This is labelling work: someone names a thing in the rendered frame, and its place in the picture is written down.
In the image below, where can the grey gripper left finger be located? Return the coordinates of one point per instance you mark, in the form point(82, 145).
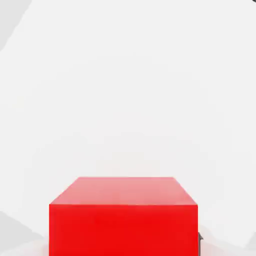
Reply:
point(38, 249)

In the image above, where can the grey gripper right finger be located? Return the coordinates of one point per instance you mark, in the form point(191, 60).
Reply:
point(200, 238)

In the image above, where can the small red cube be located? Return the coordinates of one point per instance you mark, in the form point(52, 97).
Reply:
point(123, 230)

